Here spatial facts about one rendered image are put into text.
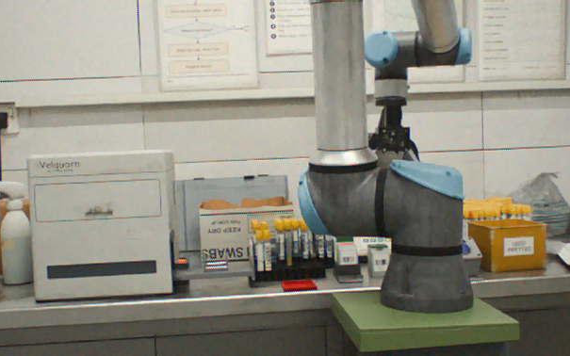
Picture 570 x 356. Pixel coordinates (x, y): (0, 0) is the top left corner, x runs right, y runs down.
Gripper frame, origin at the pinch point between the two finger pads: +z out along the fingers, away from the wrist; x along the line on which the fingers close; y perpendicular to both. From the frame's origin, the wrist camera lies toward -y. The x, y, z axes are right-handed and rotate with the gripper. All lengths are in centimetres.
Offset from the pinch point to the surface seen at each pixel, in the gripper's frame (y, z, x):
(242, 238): -11.7, 13.2, -35.1
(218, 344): -45, 50, -46
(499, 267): 8.2, 17.0, 23.1
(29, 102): -35, -23, -98
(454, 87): -50, -28, 26
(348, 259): 10.6, 14.8, -10.4
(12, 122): -37, -17, -104
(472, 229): -1.2, 9.8, 19.5
